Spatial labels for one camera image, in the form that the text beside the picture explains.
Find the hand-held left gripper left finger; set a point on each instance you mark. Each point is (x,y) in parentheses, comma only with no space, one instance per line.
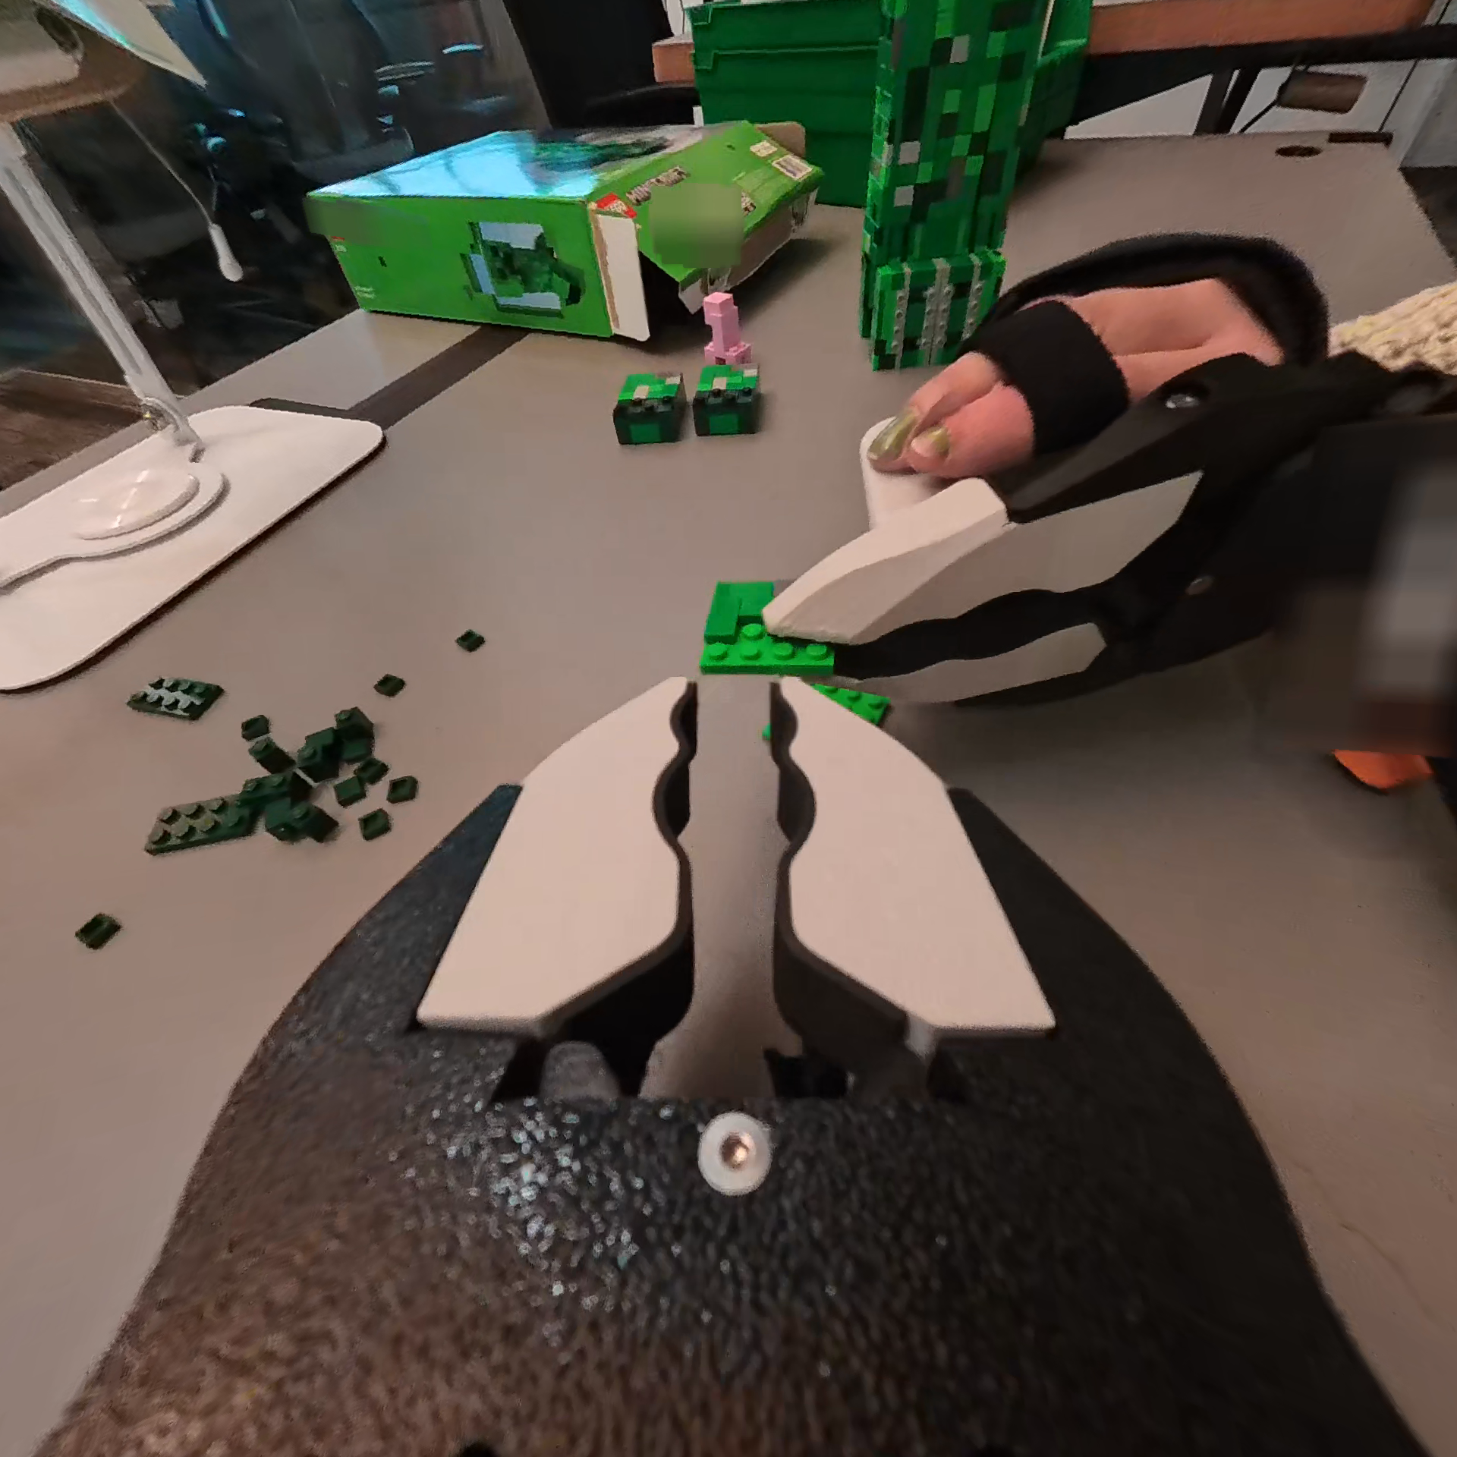
(570,888)

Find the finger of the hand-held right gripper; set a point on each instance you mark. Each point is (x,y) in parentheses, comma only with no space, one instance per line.
(889,569)
(991,673)

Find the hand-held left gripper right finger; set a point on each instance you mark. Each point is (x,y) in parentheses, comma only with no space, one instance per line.
(899,898)

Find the bright green long lego plate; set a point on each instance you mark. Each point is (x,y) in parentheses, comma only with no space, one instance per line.
(769,652)

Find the small green black lego block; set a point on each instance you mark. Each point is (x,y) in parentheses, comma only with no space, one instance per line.
(729,402)
(649,411)

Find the pink lego pig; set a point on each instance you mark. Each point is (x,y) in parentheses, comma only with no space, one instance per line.
(726,329)

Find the pile of dark green lego pieces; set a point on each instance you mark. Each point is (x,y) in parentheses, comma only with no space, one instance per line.
(285,796)

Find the tall green lego creeper figure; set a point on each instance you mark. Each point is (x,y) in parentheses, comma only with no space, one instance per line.
(944,170)

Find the green lego set box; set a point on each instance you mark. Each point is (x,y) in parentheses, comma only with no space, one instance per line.
(455,250)

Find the person's right hand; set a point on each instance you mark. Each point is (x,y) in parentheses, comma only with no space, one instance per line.
(969,409)

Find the orange brick separator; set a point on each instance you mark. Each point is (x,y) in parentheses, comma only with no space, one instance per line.
(1383,768)

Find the brown cylinder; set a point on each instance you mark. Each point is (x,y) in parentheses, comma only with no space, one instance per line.
(1321,90)

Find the wooden table black legs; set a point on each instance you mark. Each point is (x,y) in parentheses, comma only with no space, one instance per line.
(1253,33)

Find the stack of green plastic bins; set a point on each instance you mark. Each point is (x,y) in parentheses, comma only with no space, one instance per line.
(786,102)

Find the white rounded base board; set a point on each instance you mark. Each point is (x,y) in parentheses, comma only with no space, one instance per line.
(285,489)

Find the clear stem desk lamp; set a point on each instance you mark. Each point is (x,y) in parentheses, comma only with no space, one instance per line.
(126,506)

